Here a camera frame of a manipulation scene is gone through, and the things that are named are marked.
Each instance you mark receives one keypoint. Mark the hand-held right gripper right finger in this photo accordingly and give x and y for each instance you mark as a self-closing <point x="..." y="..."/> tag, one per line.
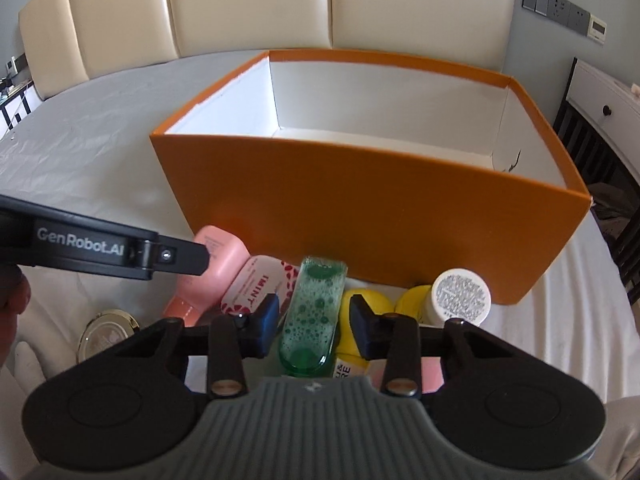
<point x="359" y="327"/>

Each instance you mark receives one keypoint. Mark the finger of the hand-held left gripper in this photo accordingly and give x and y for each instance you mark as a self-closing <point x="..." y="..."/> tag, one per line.
<point x="185" y="256"/>

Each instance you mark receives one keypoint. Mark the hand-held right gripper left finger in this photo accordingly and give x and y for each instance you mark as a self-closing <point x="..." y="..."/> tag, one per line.
<point x="265" y="320"/>

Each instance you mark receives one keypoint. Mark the yellow bottle with bulb cap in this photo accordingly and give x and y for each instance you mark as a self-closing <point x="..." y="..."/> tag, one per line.
<point x="375" y="302"/>

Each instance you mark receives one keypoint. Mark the pink bottle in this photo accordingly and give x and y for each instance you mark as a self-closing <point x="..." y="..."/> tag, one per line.
<point x="220" y="275"/>

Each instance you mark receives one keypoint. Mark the white tin with red print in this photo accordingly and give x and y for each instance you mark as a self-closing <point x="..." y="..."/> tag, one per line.
<point x="260" y="280"/>

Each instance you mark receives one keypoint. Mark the clear bottle with green liquid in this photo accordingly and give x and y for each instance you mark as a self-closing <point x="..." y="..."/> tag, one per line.
<point x="310" y="310"/>

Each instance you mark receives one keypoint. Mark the yellow round container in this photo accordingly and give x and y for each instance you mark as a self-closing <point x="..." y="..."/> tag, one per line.
<point x="412" y="305"/>

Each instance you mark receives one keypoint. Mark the white jar with printed label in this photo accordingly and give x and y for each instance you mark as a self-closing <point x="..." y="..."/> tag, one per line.
<point x="460" y="295"/>

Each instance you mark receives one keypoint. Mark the orange cardboard box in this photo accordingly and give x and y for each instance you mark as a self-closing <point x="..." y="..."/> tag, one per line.
<point x="350" y="220"/>

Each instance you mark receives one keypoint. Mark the person's left hand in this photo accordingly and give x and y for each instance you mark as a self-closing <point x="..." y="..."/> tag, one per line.
<point x="11" y="305"/>

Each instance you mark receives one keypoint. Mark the pink card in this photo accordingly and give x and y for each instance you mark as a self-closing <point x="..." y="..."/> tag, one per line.
<point x="431" y="375"/>

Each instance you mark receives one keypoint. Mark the white bed sheet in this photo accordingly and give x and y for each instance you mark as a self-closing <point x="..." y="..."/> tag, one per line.
<point x="100" y="160"/>

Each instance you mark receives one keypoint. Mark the round gold compact mirror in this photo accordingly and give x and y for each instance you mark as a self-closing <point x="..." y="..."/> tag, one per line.
<point x="105" y="335"/>

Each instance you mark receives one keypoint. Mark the bedside table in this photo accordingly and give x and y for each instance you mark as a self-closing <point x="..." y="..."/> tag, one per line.
<point x="15" y="105"/>

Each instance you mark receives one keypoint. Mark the cream padded headboard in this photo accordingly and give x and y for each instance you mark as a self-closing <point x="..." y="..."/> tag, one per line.
<point x="250" y="5"/>

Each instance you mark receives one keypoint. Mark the dark cloth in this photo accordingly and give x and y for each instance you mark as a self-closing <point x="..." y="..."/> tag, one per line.
<point x="612" y="205"/>

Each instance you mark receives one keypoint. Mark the dark wooden chair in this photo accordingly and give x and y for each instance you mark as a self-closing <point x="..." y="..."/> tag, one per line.
<point x="575" y="130"/>

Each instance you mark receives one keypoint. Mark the white dresser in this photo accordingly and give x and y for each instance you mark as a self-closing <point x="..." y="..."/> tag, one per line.
<point x="600" y="95"/>

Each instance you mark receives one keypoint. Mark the grey wall switch panel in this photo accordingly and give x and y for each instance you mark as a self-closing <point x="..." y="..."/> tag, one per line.
<point x="552" y="7"/>

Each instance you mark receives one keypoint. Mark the white wall thermostat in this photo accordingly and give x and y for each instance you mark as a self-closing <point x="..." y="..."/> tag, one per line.
<point x="596" y="27"/>

